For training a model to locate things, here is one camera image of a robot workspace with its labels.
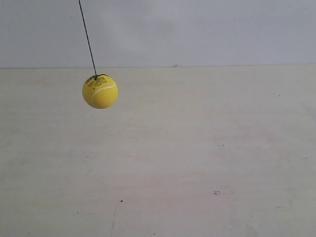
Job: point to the yellow tennis ball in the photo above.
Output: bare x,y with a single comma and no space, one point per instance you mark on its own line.
100,92

